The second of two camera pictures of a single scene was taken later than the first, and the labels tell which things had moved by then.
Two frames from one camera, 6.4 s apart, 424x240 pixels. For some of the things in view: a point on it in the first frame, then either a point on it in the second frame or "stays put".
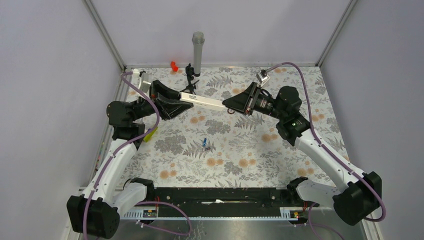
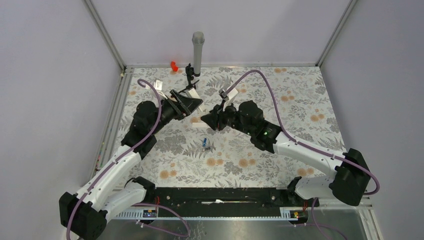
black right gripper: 246,101 to 216,115
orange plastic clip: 173,66 stays put
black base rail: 206,200 stays put
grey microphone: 198,39 stays put
